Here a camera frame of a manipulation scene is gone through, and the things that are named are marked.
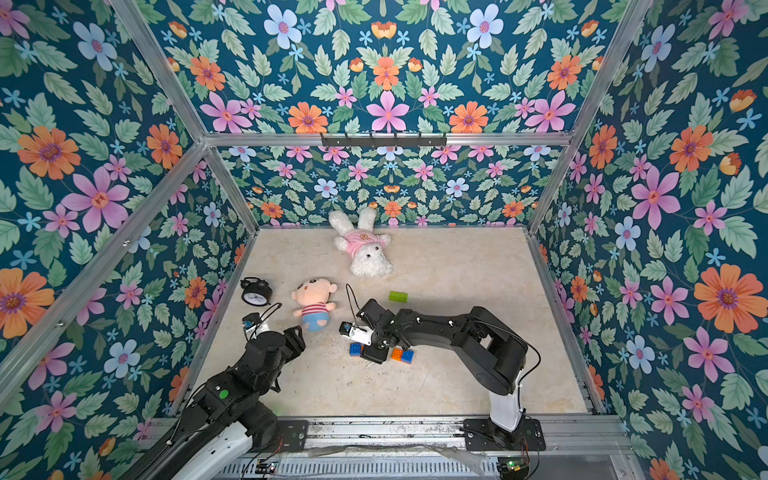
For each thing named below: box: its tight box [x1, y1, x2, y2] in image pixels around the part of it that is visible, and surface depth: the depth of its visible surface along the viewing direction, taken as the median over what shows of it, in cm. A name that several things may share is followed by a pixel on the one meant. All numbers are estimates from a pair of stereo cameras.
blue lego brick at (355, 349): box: [349, 343, 361, 357], surface depth 88 cm
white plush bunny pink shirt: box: [329, 207, 393, 278], surface depth 104 cm
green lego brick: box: [388, 291, 409, 303], surface depth 103 cm
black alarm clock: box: [240, 277, 273, 307], surface depth 95 cm
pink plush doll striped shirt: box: [291, 278, 338, 332], surface depth 94 cm
